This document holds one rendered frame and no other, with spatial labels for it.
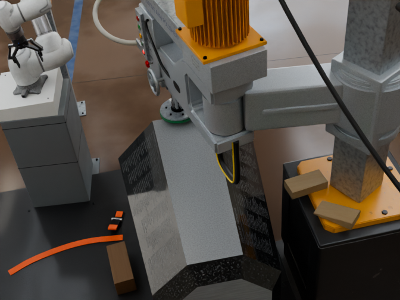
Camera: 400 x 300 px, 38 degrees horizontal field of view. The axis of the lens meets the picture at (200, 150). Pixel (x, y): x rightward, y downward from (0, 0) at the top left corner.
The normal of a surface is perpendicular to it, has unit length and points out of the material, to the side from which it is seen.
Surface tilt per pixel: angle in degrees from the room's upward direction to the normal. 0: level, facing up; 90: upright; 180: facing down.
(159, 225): 45
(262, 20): 0
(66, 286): 0
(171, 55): 4
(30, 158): 90
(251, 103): 90
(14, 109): 90
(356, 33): 90
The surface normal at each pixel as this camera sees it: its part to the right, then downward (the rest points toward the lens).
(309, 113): 0.05, 0.67
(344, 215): -0.24, -0.79
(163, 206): -0.74, -0.38
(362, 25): -0.75, 0.49
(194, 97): 0.41, 0.59
